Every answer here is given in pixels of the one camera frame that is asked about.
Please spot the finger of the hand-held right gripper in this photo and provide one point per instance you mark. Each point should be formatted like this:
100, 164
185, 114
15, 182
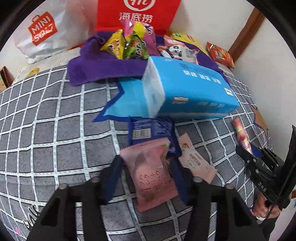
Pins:
266, 162
245, 154

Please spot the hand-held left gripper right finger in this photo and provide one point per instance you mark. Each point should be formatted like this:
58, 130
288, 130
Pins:
181, 183

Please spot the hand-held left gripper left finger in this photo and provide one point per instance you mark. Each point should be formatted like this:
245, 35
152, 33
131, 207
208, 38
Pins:
111, 180

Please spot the red striped stick snack packet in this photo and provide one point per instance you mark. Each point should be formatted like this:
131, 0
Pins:
241, 134

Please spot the pink peach snack packet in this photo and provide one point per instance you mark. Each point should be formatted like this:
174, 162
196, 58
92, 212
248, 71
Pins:
150, 166

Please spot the pink panda print snack packet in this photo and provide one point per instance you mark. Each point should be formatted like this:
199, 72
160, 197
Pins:
177, 51

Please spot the yellow snack packet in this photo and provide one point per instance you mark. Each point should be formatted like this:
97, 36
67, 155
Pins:
113, 45

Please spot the large pink snack bag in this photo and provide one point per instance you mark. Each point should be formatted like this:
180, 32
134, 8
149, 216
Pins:
128, 27

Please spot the person's right forearm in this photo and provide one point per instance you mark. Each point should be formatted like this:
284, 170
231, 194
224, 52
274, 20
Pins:
272, 228

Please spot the person's right hand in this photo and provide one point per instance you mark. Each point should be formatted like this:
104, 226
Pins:
262, 206

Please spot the pale pink snack packet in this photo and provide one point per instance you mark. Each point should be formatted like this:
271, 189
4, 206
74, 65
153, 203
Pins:
196, 162

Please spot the dark blue snack packet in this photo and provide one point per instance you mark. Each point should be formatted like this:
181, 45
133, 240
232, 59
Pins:
150, 127

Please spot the grey checked blanket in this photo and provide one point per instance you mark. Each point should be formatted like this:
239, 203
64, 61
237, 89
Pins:
50, 120

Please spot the blue tissue box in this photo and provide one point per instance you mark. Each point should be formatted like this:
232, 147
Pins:
189, 88

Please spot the red chips bag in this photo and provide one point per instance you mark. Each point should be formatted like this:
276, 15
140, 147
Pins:
220, 55

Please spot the purple towel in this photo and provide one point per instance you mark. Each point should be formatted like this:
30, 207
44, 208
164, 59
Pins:
97, 69

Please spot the brown wooden trim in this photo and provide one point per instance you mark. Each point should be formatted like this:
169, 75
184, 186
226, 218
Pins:
247, 32

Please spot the yellow chips bag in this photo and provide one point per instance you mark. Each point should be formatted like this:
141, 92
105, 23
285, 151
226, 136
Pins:
188, 37

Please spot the cartoon printed bed sheet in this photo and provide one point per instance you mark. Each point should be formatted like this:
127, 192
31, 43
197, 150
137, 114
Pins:
52, 61

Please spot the green snack packet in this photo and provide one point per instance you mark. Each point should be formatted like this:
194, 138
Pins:
136, 48

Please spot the brown patterned box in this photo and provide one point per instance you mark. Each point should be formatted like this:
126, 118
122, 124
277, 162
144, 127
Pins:
5, 77

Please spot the red paper shopping bag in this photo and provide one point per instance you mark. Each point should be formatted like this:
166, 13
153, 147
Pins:
111, 20

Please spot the white plastic shopping bag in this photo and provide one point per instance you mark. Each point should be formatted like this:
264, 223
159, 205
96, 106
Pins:
57, 25

